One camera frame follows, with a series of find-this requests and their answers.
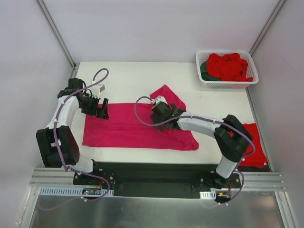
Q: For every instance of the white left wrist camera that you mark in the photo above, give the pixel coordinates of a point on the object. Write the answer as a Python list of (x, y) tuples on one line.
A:
[(97, 89)]

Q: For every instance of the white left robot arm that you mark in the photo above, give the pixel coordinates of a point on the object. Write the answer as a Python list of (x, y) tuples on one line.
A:
[(57, 145)]

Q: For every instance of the pink t shirt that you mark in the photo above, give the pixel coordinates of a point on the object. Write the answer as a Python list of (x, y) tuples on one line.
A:
[(129, 126)]

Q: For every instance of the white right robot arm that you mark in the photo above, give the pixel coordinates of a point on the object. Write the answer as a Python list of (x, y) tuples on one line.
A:
[(232, 138)]

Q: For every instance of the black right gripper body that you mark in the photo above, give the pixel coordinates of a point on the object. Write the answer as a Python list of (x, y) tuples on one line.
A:
[(155, 118)]

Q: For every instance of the white plastic laundry basket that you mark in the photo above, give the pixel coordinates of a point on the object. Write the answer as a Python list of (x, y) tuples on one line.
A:
[(203, 55)]

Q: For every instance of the red crumpled t shirt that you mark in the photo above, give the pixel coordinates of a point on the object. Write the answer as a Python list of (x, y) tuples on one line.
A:
[(229, 67)]

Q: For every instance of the green t shirt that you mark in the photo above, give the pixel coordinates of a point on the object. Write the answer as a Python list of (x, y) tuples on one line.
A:
[(205, 75)]

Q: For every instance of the aluminium frame rail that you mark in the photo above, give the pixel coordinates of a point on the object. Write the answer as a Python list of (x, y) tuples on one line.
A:
[(61, 181)]

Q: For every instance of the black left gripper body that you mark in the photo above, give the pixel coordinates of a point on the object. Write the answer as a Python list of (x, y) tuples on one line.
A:
[(98, 110)]

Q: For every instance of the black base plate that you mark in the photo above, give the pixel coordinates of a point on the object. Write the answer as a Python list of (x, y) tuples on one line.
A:
[(150, 180)]

